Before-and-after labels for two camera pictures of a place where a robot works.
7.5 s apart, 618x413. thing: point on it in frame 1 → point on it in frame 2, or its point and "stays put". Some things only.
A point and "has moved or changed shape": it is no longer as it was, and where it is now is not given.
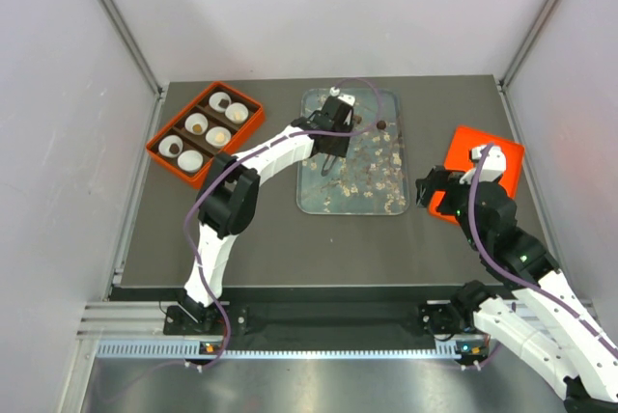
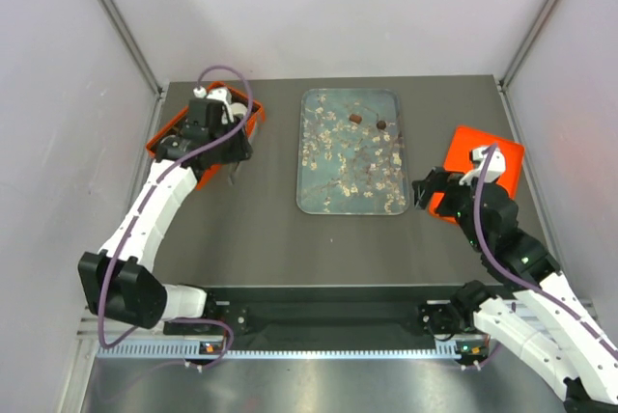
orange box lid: [458, 159] stays put
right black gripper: [438, 178] stays put
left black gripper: [339, 150] → [241, 150]
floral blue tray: [372, 179] stays put
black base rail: [310, 314] stays put
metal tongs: [324, 172] has moved or changed shape
